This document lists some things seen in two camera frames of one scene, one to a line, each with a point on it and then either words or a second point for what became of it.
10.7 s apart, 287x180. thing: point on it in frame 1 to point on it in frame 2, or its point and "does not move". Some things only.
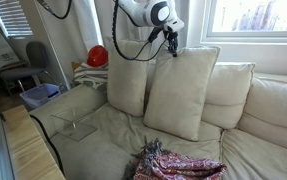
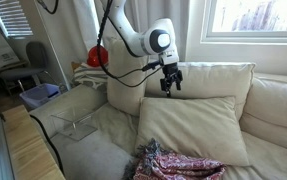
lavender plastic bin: x=36 y=96 does not move
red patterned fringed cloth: x=157 y=163 does not move
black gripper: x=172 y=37 to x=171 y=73
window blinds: x=12 y=18 does not move
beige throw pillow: x=177 y=90 to x=206 y=127
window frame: x=208 y=35 does not move
